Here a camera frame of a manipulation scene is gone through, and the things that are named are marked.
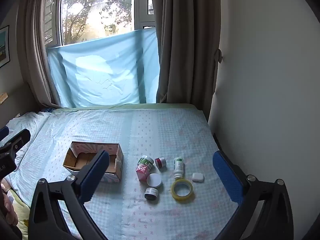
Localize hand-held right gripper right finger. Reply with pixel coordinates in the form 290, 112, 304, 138
212, 151, 294, 240

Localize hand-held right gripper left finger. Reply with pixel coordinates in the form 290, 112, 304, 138
28, 149, 110, 240

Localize cardboard box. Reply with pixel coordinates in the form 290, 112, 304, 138
62, 141, 124, 183

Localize red carton box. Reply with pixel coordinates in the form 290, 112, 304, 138
135, 162, 150, 182

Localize yellow clear tape roll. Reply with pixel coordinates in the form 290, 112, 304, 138
171, 179, 194, 201

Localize white bottle with green label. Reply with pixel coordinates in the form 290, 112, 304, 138
173, 157, 185, 180

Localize white jar with green label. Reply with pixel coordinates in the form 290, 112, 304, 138
138, 156, 155, 172

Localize plain white round jar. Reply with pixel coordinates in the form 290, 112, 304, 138
146, 173, 163, 188

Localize white jar with black base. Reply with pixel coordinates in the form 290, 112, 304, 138
144, 187, 160, 202

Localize red and silver jar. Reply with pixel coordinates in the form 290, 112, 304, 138
154, 156, 167, 169

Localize person's left hand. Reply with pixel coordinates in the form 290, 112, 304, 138
0, 182, 18, 227

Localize checked blue pillow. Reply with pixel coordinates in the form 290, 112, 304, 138
0, 111, 52, 160

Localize yellow floral blanket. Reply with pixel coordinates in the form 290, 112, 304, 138
10, 189, 33, 238

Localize light blue hanging sheet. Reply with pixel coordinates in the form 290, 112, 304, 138
47, 27, 161, 108

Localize brown curtain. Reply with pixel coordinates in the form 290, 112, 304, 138
152, 0, 222, 104
16, 0, 63, 108

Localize window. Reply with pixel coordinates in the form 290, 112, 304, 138
44, 0, 157, 47

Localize framed wall picture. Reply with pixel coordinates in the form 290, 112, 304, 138
0, 25, 10, 68

